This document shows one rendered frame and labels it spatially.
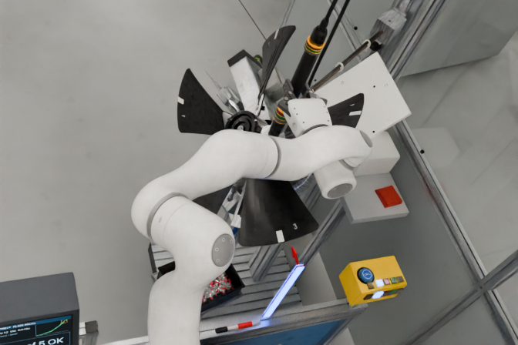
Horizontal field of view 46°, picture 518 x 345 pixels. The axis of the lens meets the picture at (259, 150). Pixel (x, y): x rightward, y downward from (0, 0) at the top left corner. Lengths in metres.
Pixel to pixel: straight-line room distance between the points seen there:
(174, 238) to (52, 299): 0.43
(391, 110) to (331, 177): 0.59
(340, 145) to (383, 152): 1.01
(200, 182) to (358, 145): 0.40
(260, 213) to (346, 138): 0.48
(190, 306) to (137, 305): 1.64
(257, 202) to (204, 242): 0.70
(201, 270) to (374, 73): 1.12
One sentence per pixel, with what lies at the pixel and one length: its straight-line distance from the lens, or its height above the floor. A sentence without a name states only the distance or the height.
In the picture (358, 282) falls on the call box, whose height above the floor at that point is 1.07.
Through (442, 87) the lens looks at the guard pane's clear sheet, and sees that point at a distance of 2.23.
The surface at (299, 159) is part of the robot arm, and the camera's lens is 1.26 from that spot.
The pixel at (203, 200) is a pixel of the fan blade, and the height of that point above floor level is 1.00.
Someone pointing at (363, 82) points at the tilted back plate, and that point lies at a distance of 2.01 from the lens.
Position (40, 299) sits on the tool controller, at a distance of 1.44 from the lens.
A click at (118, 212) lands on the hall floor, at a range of 3.02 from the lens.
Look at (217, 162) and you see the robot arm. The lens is 1.10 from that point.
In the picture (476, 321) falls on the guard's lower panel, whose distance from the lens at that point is 2.23.
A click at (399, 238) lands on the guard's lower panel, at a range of 2.49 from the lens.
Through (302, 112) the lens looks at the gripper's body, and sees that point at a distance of 1.49.
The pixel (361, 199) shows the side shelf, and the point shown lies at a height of 0.86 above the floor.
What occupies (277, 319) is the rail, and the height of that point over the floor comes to 0.86.
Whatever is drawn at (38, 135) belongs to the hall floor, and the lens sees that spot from 3.26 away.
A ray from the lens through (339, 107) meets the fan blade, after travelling 1.78.
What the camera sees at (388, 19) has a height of 1.42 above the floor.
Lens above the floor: 2.56
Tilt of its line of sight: 49 degrees down
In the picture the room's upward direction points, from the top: 24 degrees clockwise
